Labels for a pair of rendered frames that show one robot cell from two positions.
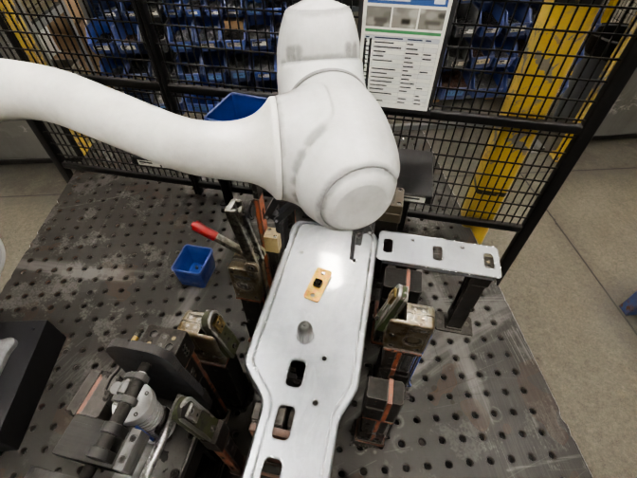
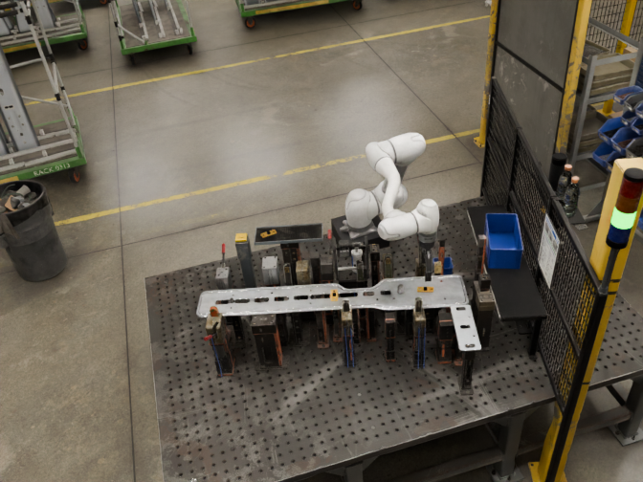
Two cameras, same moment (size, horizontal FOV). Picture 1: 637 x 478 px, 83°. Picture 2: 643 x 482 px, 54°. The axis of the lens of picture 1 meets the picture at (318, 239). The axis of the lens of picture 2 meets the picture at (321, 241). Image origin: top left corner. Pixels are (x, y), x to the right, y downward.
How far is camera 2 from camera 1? 272 cm
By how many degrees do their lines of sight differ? 57
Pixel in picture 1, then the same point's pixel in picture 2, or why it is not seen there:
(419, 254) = (460, 319)
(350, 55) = (423, 215)
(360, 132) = (388, 222)
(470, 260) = (466, 339)
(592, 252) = not seen: outside the picture
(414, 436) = (394, 373)
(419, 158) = (535, 309)
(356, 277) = (435, 300)
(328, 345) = (399, 298)
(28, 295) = not seen: hidden behind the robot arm
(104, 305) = (409, 250)
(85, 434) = (344, 243)
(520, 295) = not seen: outside the picture
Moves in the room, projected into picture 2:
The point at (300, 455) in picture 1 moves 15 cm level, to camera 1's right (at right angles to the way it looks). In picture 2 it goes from (360, 299) to (367, 320)
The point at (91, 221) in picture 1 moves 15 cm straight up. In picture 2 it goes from (454, 220) to (454, 202)
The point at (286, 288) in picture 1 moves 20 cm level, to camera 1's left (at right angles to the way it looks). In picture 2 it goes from (419, 281) to (407, 257)
